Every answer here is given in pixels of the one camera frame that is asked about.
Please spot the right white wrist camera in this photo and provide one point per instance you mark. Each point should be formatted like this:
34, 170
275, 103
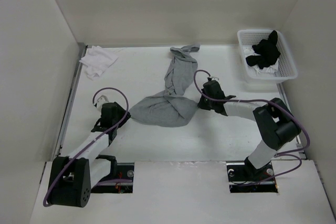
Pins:
212, 79

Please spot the white plastic basket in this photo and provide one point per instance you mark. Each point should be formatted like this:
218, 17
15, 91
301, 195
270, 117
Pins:
287, 69

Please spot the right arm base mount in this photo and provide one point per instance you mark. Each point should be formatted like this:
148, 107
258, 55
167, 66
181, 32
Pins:
241, 182

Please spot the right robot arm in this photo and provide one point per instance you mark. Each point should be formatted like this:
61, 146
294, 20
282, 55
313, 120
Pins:
273, 119

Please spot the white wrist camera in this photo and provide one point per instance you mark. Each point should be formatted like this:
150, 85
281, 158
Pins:
212, 79
100, 102

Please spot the white tank top in basket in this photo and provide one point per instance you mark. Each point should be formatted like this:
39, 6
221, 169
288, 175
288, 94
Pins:
248, 51

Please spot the grey tank top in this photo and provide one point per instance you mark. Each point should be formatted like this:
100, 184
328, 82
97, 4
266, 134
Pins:
170, 108

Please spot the white tank top on table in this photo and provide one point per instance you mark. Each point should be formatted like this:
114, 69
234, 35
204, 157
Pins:
97, 60

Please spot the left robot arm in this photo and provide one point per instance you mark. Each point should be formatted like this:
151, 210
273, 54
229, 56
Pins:
72, 177

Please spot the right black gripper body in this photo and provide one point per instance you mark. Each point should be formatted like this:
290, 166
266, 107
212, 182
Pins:
205, 103

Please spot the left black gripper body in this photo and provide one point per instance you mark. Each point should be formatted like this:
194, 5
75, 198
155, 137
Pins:
120, 115

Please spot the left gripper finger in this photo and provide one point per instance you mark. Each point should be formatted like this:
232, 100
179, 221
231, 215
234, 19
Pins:
122, 123
123, 112

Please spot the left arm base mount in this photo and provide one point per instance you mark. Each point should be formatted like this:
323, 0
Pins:
119, 181

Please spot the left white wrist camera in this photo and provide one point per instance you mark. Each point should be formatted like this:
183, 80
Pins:
100, 102

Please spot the black tank top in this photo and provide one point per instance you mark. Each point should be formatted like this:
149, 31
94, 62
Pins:
266, 51

